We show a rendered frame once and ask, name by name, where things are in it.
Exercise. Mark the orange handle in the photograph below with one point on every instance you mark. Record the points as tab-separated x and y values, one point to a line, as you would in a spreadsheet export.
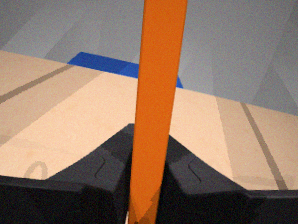
162	32

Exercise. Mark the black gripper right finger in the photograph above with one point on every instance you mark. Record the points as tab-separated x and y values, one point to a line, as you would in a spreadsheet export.
192	192

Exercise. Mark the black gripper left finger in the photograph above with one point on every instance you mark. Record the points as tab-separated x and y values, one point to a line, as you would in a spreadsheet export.
94	190

